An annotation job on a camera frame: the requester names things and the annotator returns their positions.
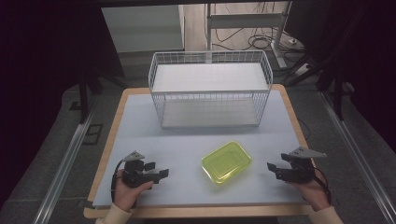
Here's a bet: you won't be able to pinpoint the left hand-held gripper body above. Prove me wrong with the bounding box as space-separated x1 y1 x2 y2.
121 150 158 189

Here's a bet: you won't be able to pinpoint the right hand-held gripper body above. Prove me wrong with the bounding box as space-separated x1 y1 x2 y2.
280 147 328 184

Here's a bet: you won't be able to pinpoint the yellow plastic tray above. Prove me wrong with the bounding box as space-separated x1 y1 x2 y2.
201 140 252 186

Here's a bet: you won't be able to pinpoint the white wire shelf rack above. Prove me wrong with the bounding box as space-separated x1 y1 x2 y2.
148 49 274 129

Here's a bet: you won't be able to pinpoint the person's left hand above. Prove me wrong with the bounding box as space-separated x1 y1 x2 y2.
113 169 154 213

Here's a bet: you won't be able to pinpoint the person's right hand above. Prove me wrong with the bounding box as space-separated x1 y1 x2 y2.
289 170 331 213

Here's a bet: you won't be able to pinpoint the person's left sleeve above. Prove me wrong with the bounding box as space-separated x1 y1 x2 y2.
94 203 133 224

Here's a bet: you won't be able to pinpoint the person's sleeve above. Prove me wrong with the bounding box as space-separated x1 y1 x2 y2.
307 205 346 224
94 203 133 224

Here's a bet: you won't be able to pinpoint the person's right sleeve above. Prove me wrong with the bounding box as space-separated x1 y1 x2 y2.
307 205 346 224

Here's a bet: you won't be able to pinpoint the black tripod stand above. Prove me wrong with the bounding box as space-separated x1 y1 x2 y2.
78 73 129 125
288 6 368 121

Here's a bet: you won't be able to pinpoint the white power strip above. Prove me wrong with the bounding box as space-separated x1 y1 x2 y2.
293 63 312 77

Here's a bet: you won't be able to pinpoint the white cabinet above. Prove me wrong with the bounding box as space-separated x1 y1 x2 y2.
101 5 186 54

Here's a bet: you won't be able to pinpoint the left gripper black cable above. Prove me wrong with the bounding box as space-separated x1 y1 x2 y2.
110 159 126 203

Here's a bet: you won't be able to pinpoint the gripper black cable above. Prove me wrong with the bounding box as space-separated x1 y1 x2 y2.
110 159 126 203
312 166 332 206

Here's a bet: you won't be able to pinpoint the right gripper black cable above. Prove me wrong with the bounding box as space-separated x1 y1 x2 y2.
312 166 332 206

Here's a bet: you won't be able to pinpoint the metal floor rail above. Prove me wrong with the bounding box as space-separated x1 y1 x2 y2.
32 106 96 224
318 91 396 224

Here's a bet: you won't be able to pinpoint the black floor cables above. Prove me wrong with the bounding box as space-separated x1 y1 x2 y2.
204 3 307 77

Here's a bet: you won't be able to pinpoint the metal stand frame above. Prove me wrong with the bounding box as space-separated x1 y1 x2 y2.
205 0 293 70

